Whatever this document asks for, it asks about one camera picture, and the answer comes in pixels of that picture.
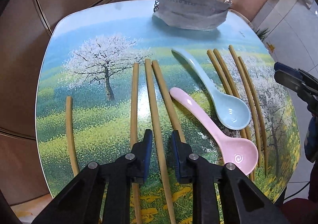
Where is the grey wrap around basket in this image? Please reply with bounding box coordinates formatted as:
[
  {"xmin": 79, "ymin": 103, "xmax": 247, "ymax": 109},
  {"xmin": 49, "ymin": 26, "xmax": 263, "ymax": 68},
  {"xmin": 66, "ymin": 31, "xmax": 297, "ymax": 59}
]
[{"xmin": 154, "ymin": 0, "xmax": 231, "ymax": 31}]

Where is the pink ceramic spoon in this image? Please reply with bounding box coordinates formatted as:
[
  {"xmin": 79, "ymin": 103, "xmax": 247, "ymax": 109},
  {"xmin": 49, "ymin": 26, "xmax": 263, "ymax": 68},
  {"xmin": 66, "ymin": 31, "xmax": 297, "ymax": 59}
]
[{"xmin": 169, "ymin": 87, "xmax": 259, "ymax": 175}]

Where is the light blue ceramic spoon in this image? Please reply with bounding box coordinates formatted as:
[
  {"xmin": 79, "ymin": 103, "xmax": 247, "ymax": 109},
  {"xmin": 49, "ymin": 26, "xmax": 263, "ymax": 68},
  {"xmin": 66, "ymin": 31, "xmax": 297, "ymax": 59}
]
[{"xmin": 171, "ymin": 48, "xmax": 251, "ymax": 130}]

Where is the blue gloved right hand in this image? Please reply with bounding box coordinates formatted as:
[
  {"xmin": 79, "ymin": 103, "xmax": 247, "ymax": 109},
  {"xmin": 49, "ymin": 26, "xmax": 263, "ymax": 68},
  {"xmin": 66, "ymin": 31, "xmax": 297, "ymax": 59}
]
[{"xmin": 304, "ymin": 114, "xmax": 317, "ymax": 163}]

